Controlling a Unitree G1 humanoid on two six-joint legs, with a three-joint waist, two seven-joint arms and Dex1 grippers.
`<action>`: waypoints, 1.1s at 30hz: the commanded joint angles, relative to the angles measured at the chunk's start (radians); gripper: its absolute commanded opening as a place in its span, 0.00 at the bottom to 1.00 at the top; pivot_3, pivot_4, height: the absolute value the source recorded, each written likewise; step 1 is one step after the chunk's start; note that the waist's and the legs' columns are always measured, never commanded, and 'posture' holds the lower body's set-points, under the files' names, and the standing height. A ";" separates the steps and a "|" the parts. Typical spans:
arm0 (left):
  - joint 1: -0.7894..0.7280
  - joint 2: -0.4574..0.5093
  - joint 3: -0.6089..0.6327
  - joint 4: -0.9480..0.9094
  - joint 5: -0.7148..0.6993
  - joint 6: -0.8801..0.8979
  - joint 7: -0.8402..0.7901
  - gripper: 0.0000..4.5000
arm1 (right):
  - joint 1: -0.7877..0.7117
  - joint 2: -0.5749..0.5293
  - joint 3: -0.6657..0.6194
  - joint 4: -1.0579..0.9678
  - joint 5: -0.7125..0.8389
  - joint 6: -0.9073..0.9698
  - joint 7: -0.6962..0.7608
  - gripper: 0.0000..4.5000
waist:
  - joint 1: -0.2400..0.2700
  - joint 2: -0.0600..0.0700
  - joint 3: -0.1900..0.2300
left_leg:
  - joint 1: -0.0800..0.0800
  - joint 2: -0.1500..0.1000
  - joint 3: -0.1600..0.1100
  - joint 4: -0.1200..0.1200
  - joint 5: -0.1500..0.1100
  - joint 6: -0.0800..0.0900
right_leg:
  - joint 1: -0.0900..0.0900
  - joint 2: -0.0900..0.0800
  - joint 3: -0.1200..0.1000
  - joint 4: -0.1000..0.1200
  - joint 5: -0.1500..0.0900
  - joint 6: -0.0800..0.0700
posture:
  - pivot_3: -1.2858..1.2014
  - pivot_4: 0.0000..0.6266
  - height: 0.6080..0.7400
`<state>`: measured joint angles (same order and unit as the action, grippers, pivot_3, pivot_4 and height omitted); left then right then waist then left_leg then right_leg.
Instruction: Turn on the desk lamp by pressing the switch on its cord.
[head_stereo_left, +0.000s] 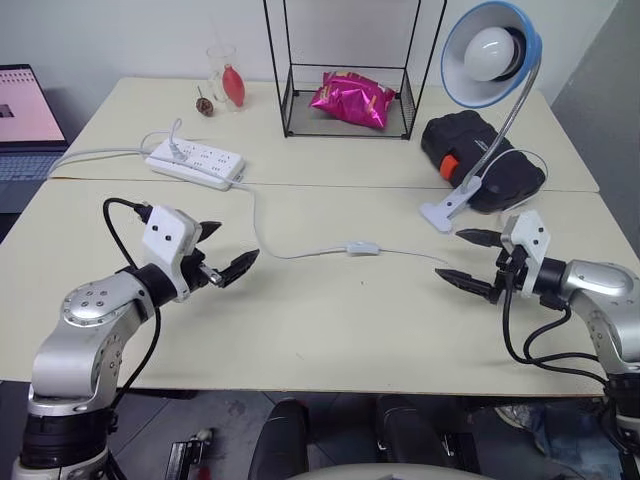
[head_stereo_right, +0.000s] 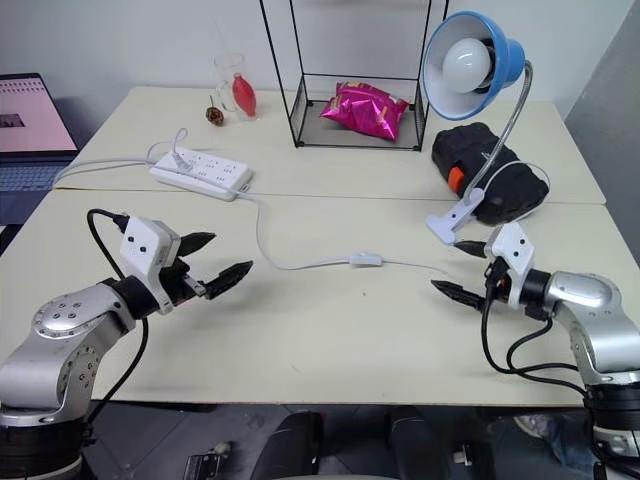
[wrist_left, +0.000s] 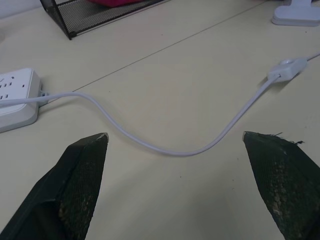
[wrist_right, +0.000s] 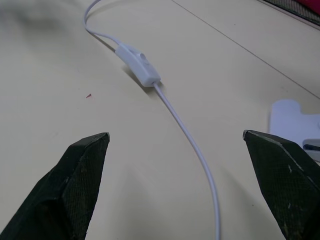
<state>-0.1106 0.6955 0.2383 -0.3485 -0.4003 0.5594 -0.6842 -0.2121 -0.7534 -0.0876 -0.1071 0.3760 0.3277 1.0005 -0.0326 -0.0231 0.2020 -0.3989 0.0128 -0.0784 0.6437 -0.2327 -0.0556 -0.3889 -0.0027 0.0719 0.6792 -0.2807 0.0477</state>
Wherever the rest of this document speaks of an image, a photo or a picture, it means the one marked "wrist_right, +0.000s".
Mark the white plastic piece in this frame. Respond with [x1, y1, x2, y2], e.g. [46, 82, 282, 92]
[267, 99, 320, 161]

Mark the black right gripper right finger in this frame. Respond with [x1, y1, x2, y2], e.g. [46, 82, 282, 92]
[242, 129, 320, 240]

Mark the white cable with inline switch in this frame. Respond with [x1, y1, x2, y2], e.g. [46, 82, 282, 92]
[82, 0, 222, 240]

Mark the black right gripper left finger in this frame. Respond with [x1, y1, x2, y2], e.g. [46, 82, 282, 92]
[0, 132, 111, 240]

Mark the dark mat with red object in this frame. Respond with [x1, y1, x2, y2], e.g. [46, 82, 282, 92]
[259, 0, 320, 26]

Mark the white inline cable switch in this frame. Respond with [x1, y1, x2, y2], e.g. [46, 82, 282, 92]
[114, 43, 161, 88]

